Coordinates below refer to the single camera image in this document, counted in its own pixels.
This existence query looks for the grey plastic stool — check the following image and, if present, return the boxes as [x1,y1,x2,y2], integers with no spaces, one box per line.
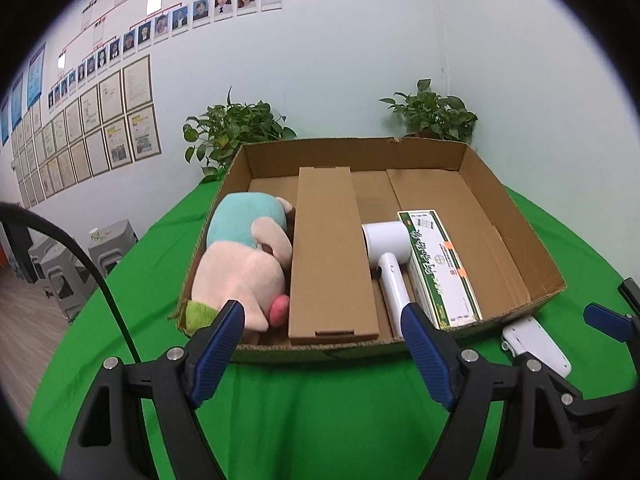
[87,219,138,281]
[30,240,98,323]

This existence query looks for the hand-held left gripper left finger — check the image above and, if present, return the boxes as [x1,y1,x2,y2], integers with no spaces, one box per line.
[60,299,247,480]

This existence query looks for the pink and teal plush toy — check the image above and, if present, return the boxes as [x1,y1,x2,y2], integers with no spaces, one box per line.
[170,192,297,346]

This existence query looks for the bushy potted green plant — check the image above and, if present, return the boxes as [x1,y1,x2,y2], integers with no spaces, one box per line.
[182,87,298,183]

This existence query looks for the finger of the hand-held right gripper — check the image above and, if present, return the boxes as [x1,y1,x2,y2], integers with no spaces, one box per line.
[547,376,640,433]
[583,301,640,345]

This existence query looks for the row of wall portrait photos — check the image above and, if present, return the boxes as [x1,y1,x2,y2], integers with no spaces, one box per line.
[47,0,283,111]

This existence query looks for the row of blue wall posters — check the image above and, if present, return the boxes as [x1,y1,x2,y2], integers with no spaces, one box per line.
[0,42,47,146]

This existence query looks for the green and white medicine box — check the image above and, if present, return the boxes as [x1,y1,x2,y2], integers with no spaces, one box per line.
[397,208,483,331]

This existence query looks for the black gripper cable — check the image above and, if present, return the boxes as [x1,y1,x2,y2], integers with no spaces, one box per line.
[0,202,142,365]

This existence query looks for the long brown cardboard box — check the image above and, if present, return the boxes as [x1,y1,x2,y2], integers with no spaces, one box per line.
[288,166,379,346]

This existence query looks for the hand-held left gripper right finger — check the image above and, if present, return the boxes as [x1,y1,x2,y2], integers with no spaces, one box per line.
[401,301,581,480]

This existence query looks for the green tablecloth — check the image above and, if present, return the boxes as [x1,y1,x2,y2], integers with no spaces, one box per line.
[25,180,640,480]

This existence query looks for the white hair dryer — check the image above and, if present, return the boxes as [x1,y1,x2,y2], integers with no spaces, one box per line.
[361,221,418,338]

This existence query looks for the white electronic scale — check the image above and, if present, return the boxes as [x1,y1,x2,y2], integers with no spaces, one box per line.
[500,316,572,378]

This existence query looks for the group of framed certificates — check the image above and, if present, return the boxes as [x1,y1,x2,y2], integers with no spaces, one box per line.
[10,54,163,208]

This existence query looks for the small potted green plant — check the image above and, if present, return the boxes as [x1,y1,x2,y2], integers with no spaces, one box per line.
[379,78,478,143]

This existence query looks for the cardboard tray box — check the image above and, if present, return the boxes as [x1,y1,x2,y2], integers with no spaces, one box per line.
[179,136,567,365]

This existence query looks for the black cabinet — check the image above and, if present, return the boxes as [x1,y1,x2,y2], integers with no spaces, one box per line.
[0,220,38,283]

